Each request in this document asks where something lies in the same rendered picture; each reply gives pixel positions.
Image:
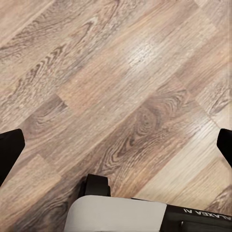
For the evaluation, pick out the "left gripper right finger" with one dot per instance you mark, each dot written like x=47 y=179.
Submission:
x=224 y=143

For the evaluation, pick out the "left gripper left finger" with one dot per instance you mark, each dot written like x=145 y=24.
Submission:
x=12 y=144

